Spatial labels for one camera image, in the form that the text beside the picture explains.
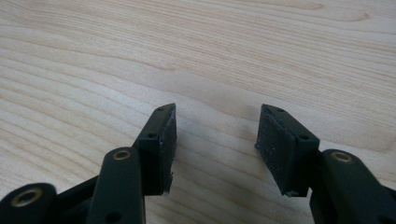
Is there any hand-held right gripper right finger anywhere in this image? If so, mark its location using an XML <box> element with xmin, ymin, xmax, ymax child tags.
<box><xmin>254</xmin><ymin>104</ymin><xmax>321</xmax><ymax>198</ymax></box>

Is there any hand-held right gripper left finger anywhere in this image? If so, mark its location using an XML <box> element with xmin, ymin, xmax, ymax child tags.
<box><xmin>132</xmin><ymin>103</ymin><xmax>177</xmax><ymax>197</ymax></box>

